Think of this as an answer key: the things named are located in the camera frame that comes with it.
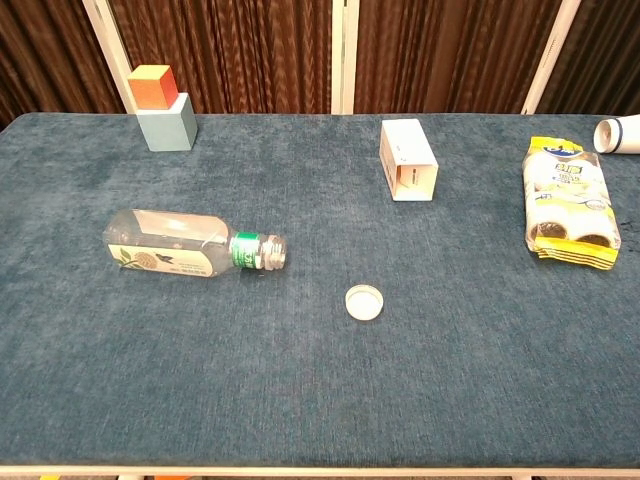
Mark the white bottle cap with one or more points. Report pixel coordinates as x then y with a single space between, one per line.
364 302

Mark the transparent plastic bottle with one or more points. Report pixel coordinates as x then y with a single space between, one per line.
165 240

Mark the white cardboard box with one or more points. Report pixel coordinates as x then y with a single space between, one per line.
405 150

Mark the blue table mat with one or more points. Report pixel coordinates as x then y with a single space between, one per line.
320 375

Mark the light blue block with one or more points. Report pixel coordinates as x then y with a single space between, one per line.
167 130

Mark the brown pleated curtain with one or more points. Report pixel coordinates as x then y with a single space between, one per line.
240 55
45 55
600 55
450 55

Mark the orange cube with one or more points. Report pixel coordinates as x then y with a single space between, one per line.
152 87

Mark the yellow snack package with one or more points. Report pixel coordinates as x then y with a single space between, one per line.
570 200

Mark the white paper cup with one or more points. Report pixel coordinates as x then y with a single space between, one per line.
622 134

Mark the white frame post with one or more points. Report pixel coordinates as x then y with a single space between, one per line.
550 55
107 45
345 55

